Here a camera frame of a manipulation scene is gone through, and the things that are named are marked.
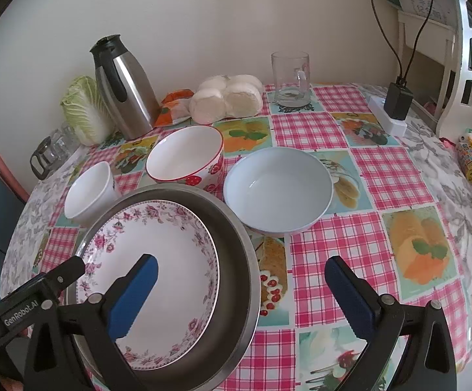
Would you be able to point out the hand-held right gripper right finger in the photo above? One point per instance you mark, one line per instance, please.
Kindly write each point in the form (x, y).
(350, 297)

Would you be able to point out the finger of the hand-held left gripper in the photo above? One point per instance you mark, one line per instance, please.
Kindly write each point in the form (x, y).
(69, 271)

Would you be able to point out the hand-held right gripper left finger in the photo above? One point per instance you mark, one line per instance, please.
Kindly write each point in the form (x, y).
(136, 293)

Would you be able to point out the round floral rim plate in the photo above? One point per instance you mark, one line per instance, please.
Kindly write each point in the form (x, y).
(179, 277)

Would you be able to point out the plain white bowl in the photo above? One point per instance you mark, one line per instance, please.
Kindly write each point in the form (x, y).
(89, 191)

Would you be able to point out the white bowl with pink print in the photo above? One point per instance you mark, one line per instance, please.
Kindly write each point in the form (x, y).
(278, 195)

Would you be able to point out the strawberry print bowl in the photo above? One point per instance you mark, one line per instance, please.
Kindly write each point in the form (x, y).
(183, 159)

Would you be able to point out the pink checkered tablecloth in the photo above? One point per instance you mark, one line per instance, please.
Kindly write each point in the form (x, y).
(382, 171)

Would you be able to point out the clear drinking glass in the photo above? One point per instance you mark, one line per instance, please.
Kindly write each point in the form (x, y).
(69, 138)

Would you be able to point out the napa cabbage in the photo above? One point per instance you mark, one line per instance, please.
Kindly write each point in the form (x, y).
(83, 114)

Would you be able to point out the white power strip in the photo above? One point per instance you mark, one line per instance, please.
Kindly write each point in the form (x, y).
(394, 127)

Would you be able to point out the orange snack packet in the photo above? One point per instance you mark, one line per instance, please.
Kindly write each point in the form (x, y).
(172, 110)

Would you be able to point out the stainless steel thermos jug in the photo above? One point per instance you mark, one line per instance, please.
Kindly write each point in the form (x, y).
(130, 93)

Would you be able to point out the white carved chair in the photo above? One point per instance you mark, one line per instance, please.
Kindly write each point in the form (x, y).
(451, 124)

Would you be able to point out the bag of steamed buns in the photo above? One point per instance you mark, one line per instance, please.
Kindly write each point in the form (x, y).
(227, 97)

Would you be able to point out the clear glass mug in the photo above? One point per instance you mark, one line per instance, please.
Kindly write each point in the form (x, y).
(288, 77)

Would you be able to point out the white wooden rack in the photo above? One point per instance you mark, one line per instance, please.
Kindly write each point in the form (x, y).
(423, 18)

